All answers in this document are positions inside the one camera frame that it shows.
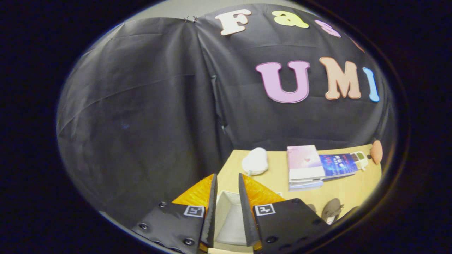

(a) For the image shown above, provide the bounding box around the orange fuzzy sponge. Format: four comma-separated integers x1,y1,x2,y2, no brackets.
370,140,383,165

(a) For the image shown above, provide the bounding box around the pink cover book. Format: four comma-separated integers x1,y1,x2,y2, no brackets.
287,145,325,183

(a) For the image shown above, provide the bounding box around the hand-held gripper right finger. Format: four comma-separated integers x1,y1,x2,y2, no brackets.
238,172,331,254

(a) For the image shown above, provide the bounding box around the grey storage box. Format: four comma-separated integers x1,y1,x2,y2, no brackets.
214,190,249,247

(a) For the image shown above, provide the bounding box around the white compartment seed tray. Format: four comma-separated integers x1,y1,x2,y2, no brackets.
351,151,369,171

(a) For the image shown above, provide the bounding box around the white fluffy plush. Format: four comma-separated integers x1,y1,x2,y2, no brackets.
242,147,269,176

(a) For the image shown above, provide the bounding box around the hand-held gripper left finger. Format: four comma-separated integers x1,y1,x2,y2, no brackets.
131,173,218,254

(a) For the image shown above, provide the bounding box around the white paperback book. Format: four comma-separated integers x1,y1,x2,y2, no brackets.
289,177,323,187

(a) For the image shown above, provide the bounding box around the blue cover book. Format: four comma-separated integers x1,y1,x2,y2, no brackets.
319,153,359,181

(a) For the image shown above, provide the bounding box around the light blue paperback book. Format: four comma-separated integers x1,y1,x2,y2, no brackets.
289,182,323,192

